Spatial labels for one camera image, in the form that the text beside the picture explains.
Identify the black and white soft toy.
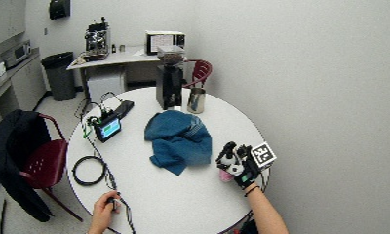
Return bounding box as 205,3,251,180
214,142,247,183

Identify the white marker cube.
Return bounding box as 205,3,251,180
250,141,278,171

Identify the black wristband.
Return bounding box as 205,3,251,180
244,184,261,198

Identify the blue towel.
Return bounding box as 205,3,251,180
143,109,213,176

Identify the dark red chair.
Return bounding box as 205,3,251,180
182,58,214,90
19,112,84,223

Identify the steel milk pitcher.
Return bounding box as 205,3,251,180
186,87,208,115

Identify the small black monitor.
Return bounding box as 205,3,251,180
92,113,124,143

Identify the black jacket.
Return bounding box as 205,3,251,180
0,109,55,224

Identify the flat black box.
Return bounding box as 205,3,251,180
112,99,136,120

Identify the black coffee grinder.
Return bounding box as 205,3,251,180
154,45,188,111

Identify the white box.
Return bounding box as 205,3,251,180
85,71,129,105

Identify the white microwave oven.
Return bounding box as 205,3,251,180
143,29,188,56

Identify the black trash bin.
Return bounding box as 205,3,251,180
39,51,79,102

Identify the grey counter cabinet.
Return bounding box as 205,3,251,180
0,47,48,137

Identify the white side table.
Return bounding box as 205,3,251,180
65,45,190,100

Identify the steel espresso machine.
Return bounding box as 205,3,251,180
83,16,113,61

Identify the grey microwave oven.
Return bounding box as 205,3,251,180
0,40,32,68

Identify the long black cable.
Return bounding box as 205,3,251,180
73,91,139,234

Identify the coiled black cable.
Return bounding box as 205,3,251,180
71,155,108,187

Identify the black wall dispenser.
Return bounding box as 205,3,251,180
47,0,72,21

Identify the grey wall cabinet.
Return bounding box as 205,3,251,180
0,0,28,52

